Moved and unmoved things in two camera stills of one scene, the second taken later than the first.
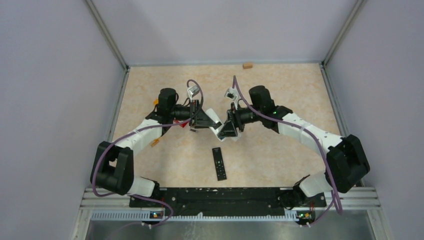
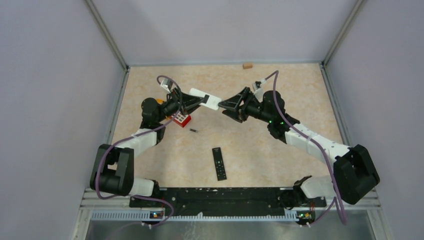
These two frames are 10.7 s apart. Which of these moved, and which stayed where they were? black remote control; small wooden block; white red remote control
Moved: white red remote control
Stayed: black remote control; small wooden block
